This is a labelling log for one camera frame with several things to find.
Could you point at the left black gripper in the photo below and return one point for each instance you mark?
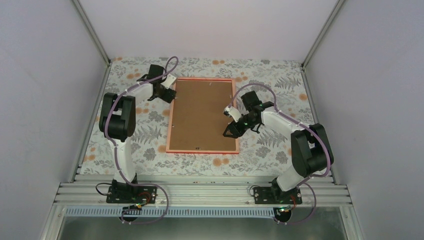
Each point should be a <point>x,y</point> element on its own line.
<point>169,96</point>

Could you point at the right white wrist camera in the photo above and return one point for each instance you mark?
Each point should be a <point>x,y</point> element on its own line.
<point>234,113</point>

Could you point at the floral patterned table cloth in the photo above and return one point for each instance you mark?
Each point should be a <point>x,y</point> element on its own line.
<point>266,153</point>

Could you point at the brown backing board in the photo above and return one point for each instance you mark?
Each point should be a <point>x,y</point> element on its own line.
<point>202,116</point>

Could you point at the grey slotted cable duct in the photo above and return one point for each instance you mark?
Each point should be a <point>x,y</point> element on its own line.
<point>173,212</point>

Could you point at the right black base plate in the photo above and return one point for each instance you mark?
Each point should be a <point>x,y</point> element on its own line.
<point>265,195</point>

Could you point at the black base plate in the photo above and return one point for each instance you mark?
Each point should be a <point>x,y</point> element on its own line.
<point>131,195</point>
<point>265,195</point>

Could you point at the aluminium rail base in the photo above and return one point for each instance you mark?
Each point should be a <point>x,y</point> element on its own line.
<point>204,191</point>

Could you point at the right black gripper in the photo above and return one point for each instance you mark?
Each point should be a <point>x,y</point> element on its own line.
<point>230,128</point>

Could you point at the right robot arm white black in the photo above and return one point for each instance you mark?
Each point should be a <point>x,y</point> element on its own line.
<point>310,148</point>

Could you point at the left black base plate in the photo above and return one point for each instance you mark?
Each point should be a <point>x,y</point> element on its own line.
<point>131,195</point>

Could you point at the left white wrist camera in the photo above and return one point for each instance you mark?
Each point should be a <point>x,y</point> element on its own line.
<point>169,81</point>

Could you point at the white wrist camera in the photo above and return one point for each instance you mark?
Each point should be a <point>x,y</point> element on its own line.
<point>169,81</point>
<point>234,113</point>

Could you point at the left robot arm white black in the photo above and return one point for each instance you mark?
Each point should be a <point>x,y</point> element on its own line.
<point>118,124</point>

